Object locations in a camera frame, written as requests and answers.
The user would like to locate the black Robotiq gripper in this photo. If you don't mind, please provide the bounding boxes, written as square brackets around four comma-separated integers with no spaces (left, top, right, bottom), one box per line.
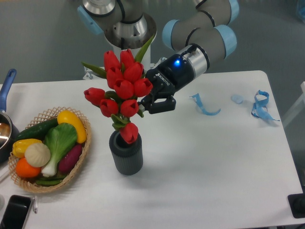
[138,53,196,114]

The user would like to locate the red tulip bouquet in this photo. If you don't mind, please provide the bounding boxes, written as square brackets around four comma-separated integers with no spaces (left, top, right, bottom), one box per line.
[82,37,153,144]

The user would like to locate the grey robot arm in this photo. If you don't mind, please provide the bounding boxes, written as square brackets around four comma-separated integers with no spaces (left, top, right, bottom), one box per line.
[77,0,239,114]

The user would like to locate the dark grey ribbed vase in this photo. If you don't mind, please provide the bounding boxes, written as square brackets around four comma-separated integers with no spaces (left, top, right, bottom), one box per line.
[109,131,143,176]

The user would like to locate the blue curved tape strip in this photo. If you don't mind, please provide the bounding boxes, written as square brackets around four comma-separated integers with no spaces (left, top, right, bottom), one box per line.
[190,93,221,116]

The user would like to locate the small pale blue cap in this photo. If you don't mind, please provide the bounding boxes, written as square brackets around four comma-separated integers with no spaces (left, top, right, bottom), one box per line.
[231,94,244,104]

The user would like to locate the blue tangled ribbon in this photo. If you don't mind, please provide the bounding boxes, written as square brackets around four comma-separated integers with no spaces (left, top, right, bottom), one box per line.
[251,90,280,122]

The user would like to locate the yellow squash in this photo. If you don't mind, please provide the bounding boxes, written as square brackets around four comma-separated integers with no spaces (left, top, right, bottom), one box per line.
[57,110,87,144]

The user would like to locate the green bok choy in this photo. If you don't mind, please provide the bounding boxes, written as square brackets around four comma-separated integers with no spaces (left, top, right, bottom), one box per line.
[41,123,77,177]

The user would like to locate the purple sweet potato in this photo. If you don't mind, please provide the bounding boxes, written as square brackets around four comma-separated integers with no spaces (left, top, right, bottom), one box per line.
[58,144,82,174]

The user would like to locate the green cucumber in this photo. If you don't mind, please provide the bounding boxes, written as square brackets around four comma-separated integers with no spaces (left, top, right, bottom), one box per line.
[15,119,58,141]

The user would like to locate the green pea pods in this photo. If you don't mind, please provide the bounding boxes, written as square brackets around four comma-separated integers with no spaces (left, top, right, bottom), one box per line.
[35,177,65,187]

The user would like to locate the yellow bell pepper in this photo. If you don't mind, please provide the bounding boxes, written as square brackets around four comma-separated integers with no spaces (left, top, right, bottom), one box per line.
[12,138,42,158]

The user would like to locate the black device at edge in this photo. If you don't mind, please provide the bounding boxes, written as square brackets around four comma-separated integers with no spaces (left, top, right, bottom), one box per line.
[287,193,305,219]

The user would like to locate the orange fruit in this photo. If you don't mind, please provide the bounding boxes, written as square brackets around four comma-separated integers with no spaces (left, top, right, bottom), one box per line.
[15,158,41,178]

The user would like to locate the small clear pen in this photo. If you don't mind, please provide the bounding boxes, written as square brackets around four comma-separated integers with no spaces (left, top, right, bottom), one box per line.
[32,195,38,214]

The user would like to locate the black smartphone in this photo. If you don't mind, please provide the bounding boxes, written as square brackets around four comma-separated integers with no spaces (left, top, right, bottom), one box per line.
[0,195,32,229]

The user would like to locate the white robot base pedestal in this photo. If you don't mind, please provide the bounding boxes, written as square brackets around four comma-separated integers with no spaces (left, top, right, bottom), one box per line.
[104,13,157,59]

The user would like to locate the blue handled saucepan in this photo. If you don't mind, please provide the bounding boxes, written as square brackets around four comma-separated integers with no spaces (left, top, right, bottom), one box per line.
[0,69,19,163]

